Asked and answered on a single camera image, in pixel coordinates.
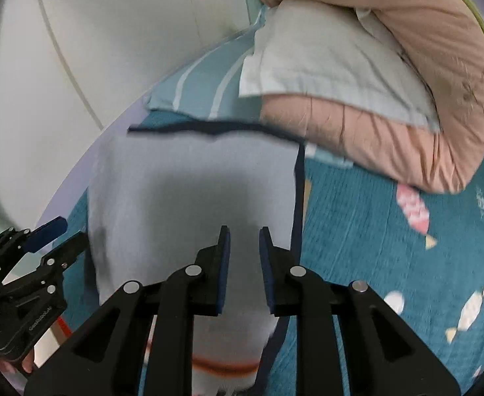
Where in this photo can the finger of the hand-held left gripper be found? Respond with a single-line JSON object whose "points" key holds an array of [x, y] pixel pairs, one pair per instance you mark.
{"points": [[71, 251], [48, 231]]}

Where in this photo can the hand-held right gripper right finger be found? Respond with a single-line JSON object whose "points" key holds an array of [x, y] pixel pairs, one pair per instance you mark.
{"points": [[265, 272]]}

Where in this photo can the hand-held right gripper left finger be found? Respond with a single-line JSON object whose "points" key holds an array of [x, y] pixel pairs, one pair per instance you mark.
{"points": [[224, 272]]}

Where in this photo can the grey navy orange-striped sweater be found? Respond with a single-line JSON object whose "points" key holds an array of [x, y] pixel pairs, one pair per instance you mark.
{"points": [[184, 181]]}

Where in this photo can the person's left hand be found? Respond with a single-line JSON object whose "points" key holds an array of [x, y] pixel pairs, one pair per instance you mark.
{"points": [[25, 365]]}

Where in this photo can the teal printed bedsheet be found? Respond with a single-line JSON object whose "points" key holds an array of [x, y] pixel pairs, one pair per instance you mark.
{"points": [[369, 255]]}

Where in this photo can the teal striped pillow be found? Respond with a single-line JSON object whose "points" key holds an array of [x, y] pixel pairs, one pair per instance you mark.
{"points": [[200, 82]]}

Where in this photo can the white pillow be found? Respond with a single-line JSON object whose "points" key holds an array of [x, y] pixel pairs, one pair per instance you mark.
{"points": [[328, 62]]}

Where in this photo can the pink and green quilt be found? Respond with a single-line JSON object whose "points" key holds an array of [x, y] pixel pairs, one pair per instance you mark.
{"points": [[431, 49]]}

